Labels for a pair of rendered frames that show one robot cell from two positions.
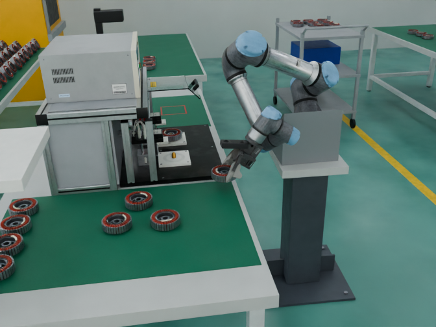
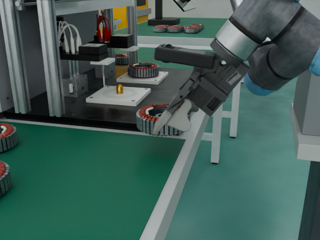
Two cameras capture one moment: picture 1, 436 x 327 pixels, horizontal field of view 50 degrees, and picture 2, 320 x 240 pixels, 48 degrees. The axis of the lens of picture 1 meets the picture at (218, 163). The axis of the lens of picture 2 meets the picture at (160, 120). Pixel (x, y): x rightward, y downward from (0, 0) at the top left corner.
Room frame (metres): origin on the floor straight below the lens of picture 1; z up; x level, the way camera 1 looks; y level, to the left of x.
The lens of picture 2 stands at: (1.14, -0.28, 1.07)
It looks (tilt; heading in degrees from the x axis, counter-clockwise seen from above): 20 degrees down; 22
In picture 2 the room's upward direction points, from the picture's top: straight up
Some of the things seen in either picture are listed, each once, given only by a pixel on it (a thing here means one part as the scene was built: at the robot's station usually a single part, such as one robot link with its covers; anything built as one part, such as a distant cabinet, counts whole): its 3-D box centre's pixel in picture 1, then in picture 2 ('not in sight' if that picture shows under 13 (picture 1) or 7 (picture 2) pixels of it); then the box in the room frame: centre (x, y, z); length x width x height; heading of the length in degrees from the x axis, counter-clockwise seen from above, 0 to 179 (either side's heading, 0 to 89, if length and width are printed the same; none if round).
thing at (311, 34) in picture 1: (314, 69); not in sight; (4.67, -1.00, 0.51); 1.01 x 0.60 x 1.01; 8
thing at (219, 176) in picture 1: (224, 173); (163, 118); (1.79, -0.03, 0.82); 0.11 x 0.11 x 0.04
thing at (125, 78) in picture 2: (171, 139); (143, 76); (2.28, 0.24, 0.78); 0.15 x 0.15 x 0.01; 8
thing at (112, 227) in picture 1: (117, 222); not in sight; (1.50, 0.39, 0.77); 0.11 x 0.11 x 0.04
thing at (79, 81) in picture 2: (143, 156); (75, 85); (2.02, 0.35, 0.80); 0.07 x 0.05 x 0.06; 8
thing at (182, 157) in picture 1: (174, 158); (119, 95); (2.04, 0.21, 0.78); 0.15 x 0.15 x 0.01; 8
